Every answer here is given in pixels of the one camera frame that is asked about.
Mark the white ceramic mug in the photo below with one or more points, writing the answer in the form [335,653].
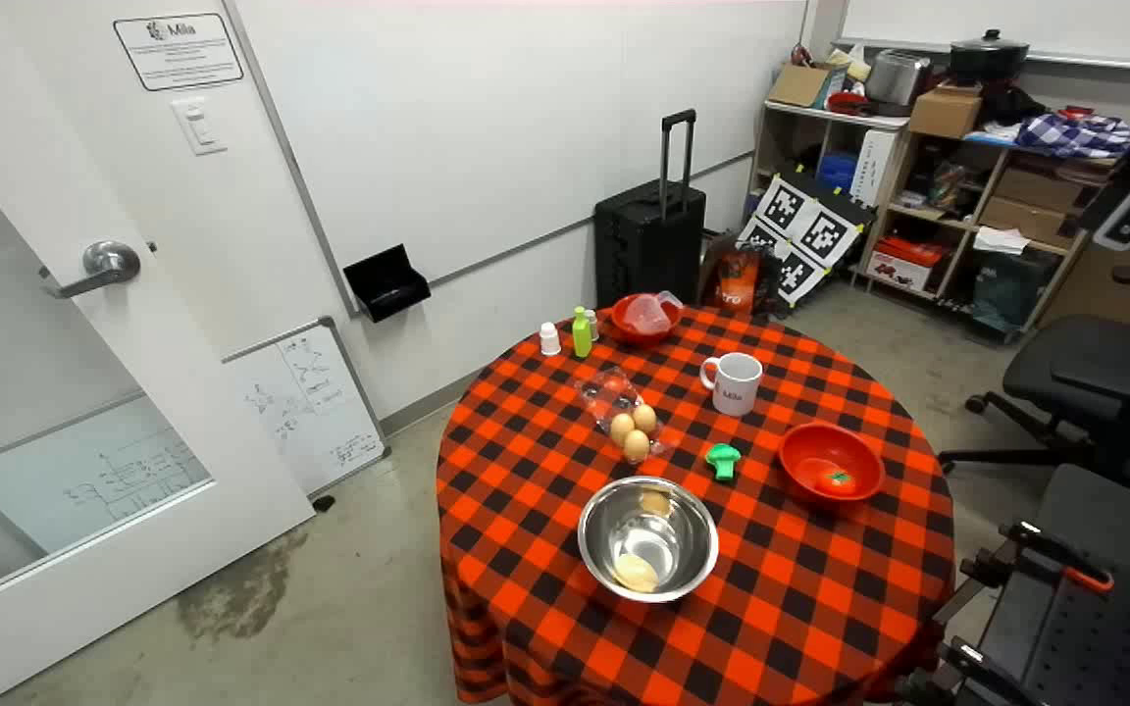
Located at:
[731,380]

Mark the calibration marker board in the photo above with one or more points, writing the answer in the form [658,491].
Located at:
[800,231]

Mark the small white bottle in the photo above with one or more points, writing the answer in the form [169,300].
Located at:
[552,338]

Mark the green plastic broccoli toy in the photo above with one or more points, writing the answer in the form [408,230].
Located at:
[724,461]

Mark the black wall tray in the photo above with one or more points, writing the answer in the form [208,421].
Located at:
[387,282]

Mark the red bowl with plastic wrap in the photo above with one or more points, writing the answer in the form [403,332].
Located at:
[645,319]

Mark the silver door lever handle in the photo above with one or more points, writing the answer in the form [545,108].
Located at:
[102,262]

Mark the orange bag on floor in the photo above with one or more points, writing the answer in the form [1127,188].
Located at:
[734,278]

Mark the door sign paper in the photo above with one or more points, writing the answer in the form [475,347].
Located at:
[175,52]

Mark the black rolling suitcase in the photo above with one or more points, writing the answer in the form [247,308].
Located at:
[649,242]

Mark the wooden storage shelf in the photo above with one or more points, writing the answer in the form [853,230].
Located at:
[979,222]

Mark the cardboard box on shelf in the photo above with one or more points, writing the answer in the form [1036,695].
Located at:
[941,109]

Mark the black cart with orange handle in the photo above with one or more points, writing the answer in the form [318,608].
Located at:
[1062,622]

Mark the red black plaid tablecloth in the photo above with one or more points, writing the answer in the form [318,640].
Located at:
[809,604]

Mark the black office chair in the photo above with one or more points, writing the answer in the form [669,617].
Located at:
[1068,391]

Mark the small leaning whiteboard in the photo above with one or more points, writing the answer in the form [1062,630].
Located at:
[310,405]

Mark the orange plastic bowl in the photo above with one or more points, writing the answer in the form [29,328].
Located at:
[829,464]

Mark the white door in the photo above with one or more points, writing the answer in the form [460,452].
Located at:
[127,461]

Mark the stainless steel mixing bowl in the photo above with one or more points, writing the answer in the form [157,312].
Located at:
[645,538]

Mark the clear plastic egg carton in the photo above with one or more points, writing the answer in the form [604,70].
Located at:
[620,414]

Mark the green plastic bottle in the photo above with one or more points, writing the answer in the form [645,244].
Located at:
[582,332]

